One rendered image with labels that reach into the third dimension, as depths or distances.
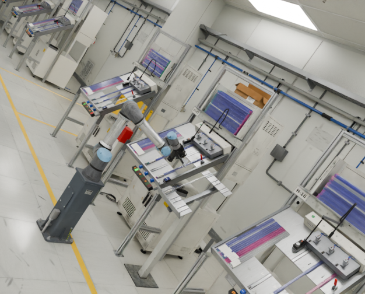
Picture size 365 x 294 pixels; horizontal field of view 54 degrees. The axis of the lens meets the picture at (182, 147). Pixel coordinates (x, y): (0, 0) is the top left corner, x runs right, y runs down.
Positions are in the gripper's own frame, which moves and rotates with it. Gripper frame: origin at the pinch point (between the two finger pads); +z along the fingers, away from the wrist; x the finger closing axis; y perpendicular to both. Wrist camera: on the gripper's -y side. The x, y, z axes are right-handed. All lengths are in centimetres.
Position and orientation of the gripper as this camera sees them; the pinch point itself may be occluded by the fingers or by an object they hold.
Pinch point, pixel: (181, 164)
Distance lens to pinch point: 316.2
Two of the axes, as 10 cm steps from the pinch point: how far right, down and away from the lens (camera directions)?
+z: 2.7, 6.9, 6.7
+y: 8.2, -5.4, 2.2
